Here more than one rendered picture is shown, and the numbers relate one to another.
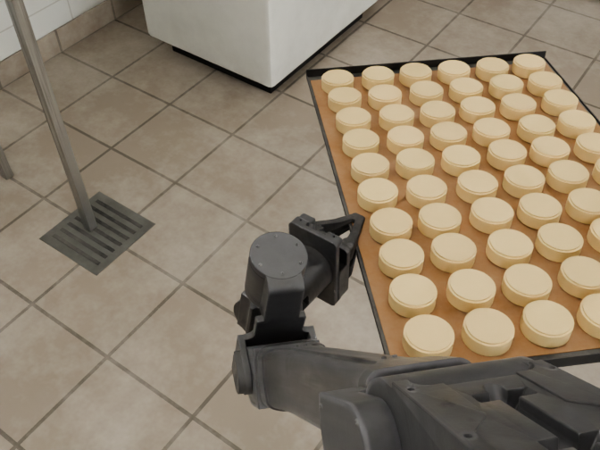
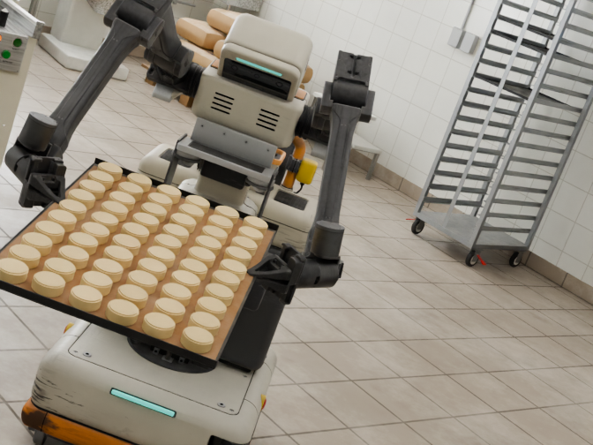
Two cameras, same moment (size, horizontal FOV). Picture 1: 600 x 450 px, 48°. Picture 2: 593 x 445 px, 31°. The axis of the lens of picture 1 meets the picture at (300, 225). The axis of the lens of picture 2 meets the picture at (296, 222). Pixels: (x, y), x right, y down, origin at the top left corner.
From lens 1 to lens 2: 2.44 m
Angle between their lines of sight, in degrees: 116
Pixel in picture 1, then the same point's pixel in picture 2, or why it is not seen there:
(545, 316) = (198, 200)
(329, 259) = (285, 256)
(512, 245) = (183, 217)
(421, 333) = (259, 222)
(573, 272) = (167, 200)
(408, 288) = (253, 233)
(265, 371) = not seen: hidden behind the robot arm
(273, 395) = not seen: hidden behind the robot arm
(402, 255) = (245, 241)
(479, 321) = (230, 213)
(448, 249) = (219, 231)
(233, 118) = not seen: outside the picture
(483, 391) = (356, 75)
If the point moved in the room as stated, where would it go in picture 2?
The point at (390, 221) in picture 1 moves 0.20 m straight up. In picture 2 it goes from (240, 252) to (275, 153)
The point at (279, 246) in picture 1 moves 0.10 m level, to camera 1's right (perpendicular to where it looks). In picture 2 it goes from (329, 225) to (281, 206)
